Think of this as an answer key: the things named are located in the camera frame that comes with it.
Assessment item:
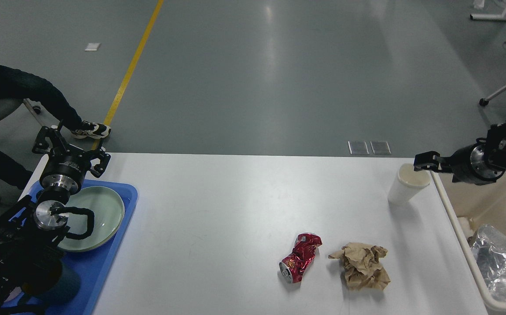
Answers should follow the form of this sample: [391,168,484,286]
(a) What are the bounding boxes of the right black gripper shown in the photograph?
[413,143,505,186]

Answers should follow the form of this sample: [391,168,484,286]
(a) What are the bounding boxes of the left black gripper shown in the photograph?
[31,120,111,195]

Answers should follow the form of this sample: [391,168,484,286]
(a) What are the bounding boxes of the white paper cup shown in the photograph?
[387,164,431,205]

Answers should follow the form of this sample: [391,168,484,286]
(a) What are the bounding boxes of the light green plate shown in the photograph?
[58,186,125,252]

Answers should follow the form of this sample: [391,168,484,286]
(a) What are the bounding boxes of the aluminium foil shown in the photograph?
[469,224,506,302]

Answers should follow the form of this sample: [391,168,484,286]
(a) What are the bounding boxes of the brown paper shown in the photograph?
[328,242,391,291]

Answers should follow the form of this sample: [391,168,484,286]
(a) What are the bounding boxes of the dark teal mug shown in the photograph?
[19,259,81,306]

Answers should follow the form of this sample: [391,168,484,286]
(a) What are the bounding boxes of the crushed red can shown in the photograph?
[279,233,322,284]

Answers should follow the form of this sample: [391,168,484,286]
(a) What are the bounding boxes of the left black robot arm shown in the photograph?
[0,124,111,315]

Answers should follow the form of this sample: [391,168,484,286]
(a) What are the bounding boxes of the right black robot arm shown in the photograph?
[413,122,506,186]

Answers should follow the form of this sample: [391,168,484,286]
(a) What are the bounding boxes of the beige plastic bin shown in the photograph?
[428,171,506,315]

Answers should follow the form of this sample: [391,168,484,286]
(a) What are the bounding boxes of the seated person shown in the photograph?
[0,65,111,189]

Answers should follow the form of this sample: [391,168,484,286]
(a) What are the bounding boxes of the blue plastic tray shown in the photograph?
[3,179,138,315]

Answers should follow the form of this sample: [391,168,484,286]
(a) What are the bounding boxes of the white desk leg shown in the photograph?
[470,0,506,22]

